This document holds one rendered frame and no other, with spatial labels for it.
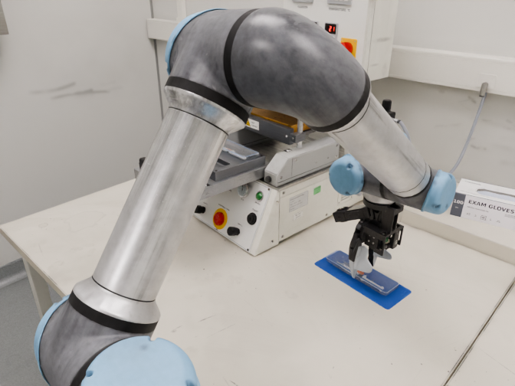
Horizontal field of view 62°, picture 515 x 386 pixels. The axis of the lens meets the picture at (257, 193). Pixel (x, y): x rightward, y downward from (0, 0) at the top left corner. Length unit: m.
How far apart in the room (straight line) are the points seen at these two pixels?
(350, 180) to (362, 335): 0.34
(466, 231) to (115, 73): 1.90
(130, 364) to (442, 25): 1.35
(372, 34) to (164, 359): 1.02
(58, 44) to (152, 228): 1.90
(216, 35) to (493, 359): 0.80
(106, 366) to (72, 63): 2.03
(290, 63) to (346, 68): 0.07
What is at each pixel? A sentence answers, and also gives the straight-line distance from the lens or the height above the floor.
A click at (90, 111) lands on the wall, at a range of 2.48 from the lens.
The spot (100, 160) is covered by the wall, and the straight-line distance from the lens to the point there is 2.57.
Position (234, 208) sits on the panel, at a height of 0.83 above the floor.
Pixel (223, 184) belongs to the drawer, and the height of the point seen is 0.96.
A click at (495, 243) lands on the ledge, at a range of 1.30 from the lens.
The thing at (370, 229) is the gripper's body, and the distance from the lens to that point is 0.99.
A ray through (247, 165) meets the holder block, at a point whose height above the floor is 0.99.
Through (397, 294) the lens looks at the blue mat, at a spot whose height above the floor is 0.75.
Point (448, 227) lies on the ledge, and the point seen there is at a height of 0.79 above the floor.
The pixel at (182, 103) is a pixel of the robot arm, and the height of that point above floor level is 1.28.
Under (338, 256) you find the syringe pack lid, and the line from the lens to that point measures 1.15.
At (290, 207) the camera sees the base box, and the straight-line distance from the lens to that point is 1.18.
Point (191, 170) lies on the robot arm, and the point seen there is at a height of 1.21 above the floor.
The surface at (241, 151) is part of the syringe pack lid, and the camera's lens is 1.15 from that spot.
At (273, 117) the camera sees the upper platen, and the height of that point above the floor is 1.06.
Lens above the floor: 1.42
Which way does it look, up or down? 27 degrees down
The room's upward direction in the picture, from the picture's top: straight up
